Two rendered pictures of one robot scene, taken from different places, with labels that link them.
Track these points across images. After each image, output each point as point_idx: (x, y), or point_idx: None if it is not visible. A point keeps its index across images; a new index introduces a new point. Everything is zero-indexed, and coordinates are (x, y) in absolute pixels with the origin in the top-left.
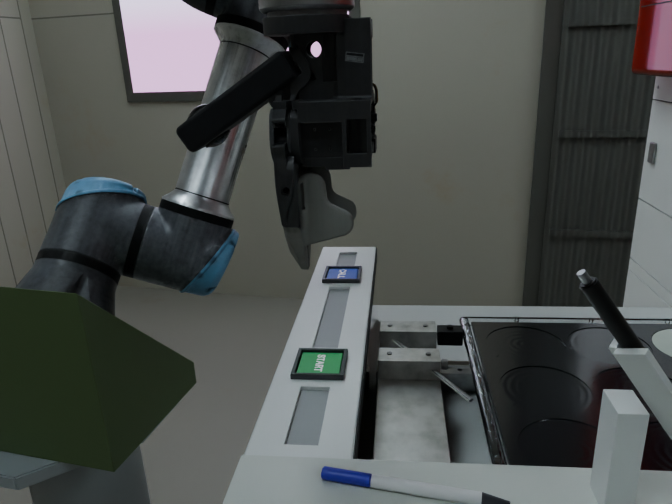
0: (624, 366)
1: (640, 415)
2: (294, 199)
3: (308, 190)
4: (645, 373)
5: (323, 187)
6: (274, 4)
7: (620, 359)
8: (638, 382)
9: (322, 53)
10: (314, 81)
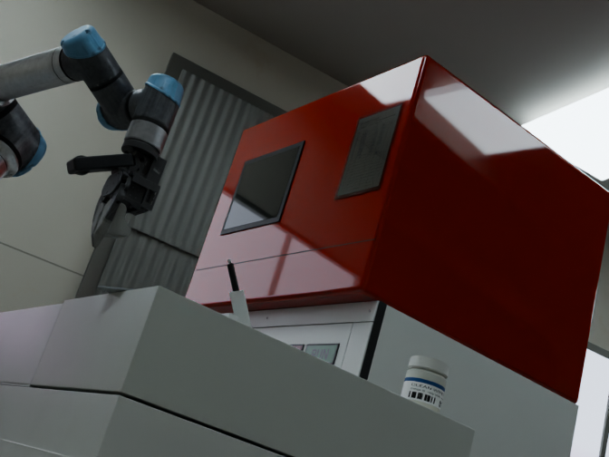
0: (234, 297)
1: (236, 316)
2: (116, 209)
3: (120, 209)
4: (240, 299)
5: (125, 211)
6: (141, 137)
7: (233, 294)
8: (236, 305)
9: (145, 163)
10: (138, 170)
